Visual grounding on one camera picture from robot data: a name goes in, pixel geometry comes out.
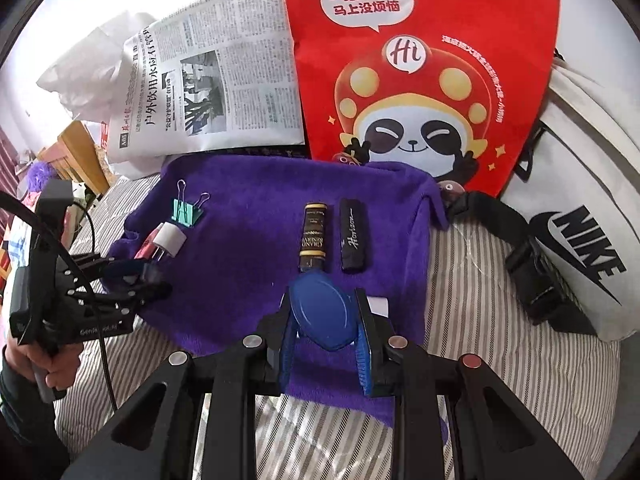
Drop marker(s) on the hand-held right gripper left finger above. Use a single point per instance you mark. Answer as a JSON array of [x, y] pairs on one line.
[[287, 350]]

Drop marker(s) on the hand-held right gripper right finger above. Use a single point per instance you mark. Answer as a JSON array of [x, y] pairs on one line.
[[362, 355]]

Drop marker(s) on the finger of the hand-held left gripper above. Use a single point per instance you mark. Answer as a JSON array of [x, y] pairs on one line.
[[135, 272], [150, 292]]

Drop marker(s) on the blue oval case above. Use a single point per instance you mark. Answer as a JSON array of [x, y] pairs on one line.
[[325, 310]]

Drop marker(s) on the green binder clip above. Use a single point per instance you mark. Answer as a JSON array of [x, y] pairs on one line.
[[181, 212], [196, 217]]

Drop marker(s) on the black case with script print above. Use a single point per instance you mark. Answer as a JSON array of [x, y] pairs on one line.
[[354, 235]]

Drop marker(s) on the person's left forearm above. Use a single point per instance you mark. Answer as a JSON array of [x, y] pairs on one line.
[[25, 425]]

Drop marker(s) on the person's left hand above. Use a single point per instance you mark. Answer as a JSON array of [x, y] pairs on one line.
[[62, 367]]

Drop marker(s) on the pink lip gloss tube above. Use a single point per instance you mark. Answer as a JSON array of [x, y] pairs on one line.
[[147, 245]]

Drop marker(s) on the white charger plug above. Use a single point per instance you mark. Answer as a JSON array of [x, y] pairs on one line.
[[170, 240]]

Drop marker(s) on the white card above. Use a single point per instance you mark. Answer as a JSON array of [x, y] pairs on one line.
[[378, 306]]

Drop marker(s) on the purple fleece towel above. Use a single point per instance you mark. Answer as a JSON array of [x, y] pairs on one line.
[[240, 240]]

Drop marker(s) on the purple fluffy item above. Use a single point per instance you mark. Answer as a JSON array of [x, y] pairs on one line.
[[37, 175]]

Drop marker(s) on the striped bedsheet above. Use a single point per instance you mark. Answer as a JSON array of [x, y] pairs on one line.
[[475, 360]]

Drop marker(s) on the black bottle gold label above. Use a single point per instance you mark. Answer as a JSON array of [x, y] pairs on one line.
[[313, 240]]

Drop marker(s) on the wooden furniture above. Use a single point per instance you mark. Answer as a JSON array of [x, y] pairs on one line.
[[80, 145]]

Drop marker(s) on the white plastic bag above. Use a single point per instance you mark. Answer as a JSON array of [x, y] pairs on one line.
[[85, 70]]

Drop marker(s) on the newspaper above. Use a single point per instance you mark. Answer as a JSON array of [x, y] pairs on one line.
[[235, 60]]

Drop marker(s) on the white tote bag black logo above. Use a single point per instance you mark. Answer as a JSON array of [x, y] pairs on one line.
[[575, 160]]

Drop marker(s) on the red panda print bag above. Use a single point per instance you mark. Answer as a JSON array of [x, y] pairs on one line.
[[500, 10]]

